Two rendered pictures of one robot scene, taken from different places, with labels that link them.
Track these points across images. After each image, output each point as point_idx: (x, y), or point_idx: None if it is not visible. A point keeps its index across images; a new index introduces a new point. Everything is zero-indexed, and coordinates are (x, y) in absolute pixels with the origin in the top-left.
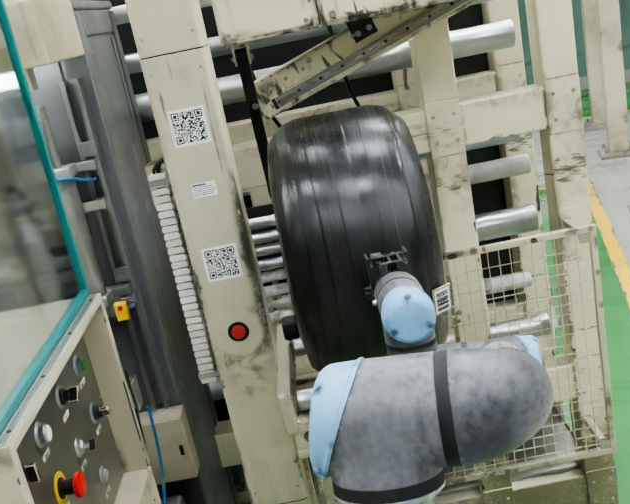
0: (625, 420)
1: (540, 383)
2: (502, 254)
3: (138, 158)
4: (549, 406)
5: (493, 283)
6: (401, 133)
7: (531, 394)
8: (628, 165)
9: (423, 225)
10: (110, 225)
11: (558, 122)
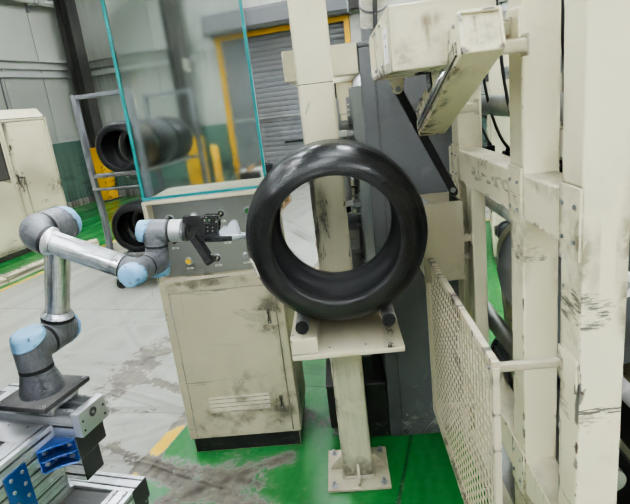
0: None
1: (23, 233)
2: None
3: (436, 138)
4: (26, 243)
5: None
6: (287, 165)
7: (20, 232)
8: None
9: (249, 220)
10: None
11: (563, 240)
